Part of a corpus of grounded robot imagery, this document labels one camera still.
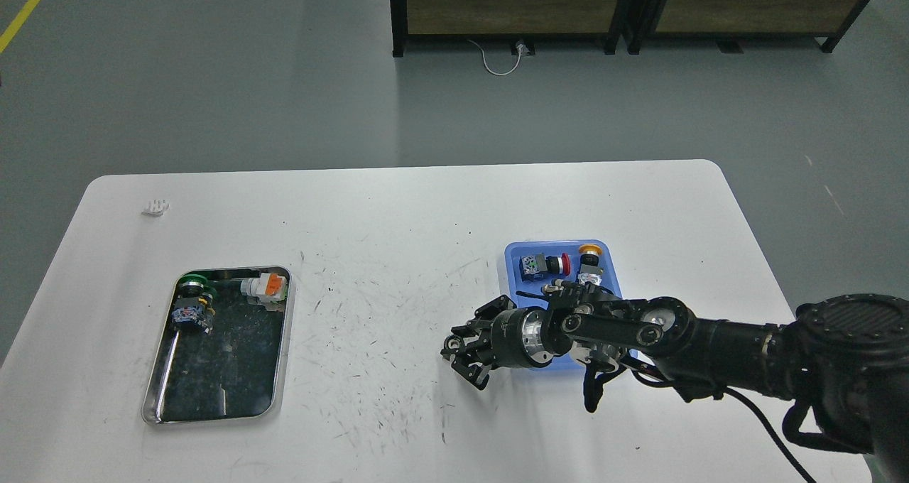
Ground blue plastic tray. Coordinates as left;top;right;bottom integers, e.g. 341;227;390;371
504;239;627;375

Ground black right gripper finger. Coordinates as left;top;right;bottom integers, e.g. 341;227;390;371
440;334;498;391
458;295;517;338

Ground black frame wooden cabinet left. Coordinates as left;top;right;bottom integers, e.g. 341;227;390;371
389;0;633;57

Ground white floor cable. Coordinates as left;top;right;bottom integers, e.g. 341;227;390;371
468;38;530;77

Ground silver metal tray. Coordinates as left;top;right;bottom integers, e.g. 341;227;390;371
141;266;293;427

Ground yellow push button switch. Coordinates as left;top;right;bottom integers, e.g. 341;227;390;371
577;244;604;286

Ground red push button switch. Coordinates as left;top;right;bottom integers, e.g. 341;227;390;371
518;253;572;281

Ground black frame wooden cabinet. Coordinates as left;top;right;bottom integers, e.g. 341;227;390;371
389;0;633;57
624;0;871;55

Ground orange white switch part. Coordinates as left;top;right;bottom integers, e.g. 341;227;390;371
239;273;288;305

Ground black frame wooden cabinet right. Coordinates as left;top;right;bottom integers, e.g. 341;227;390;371
624;0;871;55

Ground black gear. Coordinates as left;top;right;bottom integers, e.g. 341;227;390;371
441;335;464;356

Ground small white plastic piece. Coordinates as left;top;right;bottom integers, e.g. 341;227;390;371
141;199;170;217

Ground green push button switch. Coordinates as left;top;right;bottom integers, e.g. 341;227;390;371
168;273;218;334

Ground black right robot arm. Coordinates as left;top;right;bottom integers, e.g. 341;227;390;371
440;279;908;482

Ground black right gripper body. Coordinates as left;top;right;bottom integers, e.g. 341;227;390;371
479;306;560;369

